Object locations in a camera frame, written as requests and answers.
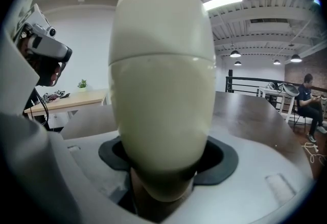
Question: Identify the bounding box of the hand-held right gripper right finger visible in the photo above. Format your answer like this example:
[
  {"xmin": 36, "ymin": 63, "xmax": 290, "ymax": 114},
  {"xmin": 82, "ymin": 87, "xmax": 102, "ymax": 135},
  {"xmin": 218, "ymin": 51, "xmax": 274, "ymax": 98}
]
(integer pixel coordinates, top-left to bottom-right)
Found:
[{"xmin": 163, "ymin": 136, "xmax": 307, "ymax": 224}]

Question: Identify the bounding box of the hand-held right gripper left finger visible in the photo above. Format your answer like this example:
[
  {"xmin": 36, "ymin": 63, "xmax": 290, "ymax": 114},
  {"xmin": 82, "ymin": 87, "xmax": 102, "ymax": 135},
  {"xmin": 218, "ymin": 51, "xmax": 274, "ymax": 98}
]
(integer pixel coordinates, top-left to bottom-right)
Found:
[{"xmin": 48, "ymin": 133, "xmax": 138, "ymax": 224}]

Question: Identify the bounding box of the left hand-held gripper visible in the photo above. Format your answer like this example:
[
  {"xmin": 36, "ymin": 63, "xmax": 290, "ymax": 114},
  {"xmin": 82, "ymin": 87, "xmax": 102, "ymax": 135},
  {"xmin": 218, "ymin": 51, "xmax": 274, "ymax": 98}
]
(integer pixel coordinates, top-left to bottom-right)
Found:
[{"xmin": 11, "ymin": 4, "xmax": 73, "ymax": 63}]

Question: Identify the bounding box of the white bottle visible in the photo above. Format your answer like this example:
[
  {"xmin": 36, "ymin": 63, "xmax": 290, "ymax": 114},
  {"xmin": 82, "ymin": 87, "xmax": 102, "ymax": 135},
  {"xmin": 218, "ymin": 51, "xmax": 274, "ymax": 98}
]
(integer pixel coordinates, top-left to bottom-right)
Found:
[{"xmin": 108, "ymin": 54, "xmax": 217, "ymax": 203}]

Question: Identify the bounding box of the person's left hand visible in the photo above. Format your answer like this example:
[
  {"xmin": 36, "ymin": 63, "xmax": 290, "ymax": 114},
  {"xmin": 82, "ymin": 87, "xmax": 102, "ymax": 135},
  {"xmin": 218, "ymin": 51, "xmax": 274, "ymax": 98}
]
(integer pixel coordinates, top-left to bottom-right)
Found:
[{"xmin": 22, "ymin": 50, "xmax": 63, "ymax": 87}]

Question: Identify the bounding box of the pile of small electronic devices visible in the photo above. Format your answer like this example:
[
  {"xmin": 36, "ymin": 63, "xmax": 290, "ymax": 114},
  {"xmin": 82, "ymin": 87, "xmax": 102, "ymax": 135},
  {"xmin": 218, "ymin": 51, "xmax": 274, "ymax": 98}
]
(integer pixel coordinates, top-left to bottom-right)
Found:
[{"xmin": 41, "ymin": 89, "xmax": 72, "ymax": 103}]

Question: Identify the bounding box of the small potted plant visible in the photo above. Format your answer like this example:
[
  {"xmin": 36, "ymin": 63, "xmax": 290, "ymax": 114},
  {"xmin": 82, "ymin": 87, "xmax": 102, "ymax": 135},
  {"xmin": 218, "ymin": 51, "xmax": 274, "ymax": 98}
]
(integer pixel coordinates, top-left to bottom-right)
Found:
[{"xmin": 77, "ymin": 79, "xmax": 88, "ymax": 93}]

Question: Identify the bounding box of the light wooden table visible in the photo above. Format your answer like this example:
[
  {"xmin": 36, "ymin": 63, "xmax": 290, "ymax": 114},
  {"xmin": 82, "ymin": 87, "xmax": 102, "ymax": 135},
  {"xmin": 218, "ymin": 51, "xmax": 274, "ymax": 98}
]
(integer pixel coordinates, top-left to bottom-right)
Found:
[{"xmin": 24, "ymin": 89, "xmax": 110, "ymax": 129}]

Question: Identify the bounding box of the dark wooden table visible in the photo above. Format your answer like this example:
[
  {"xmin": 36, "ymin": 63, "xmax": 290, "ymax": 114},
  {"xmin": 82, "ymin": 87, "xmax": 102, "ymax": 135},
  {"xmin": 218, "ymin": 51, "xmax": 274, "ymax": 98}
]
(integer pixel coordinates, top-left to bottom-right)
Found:
[{"xmin": 60, "ymin": 91, "xmax": 315, "ymax": 180}]

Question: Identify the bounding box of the white table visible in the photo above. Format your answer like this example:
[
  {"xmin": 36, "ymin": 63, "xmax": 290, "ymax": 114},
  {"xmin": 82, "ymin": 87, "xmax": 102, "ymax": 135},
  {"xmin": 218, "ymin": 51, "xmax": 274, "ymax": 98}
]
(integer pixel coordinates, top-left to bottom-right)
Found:
[{"xmin": 257, "ymin": 86, "xmax": 297, "ymax": 123}]

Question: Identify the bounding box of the black metal railing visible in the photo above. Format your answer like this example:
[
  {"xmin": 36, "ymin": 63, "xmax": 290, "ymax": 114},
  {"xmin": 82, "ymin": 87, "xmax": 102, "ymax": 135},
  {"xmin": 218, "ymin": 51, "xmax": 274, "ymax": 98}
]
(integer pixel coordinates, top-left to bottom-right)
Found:
[{"xmin": 225, "ymin": 69, "xmax": 327, "ymax": 110}]

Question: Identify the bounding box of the long ceiling light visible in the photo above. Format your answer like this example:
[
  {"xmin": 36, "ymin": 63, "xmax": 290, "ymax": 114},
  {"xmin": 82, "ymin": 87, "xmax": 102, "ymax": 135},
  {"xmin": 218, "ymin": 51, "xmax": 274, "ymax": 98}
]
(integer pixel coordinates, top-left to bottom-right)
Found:
[{"xmin": 203, "ymin": 0, "xmax": 243, "ymax": 12}]

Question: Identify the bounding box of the white cable with power strip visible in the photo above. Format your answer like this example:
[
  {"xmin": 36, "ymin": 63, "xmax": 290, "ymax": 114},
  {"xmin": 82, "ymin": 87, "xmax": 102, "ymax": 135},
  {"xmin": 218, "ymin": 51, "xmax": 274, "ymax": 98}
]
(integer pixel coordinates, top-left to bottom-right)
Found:
[{"xmin": 302, "ymin": 142, "xmax": 327, "ymax": 165}]

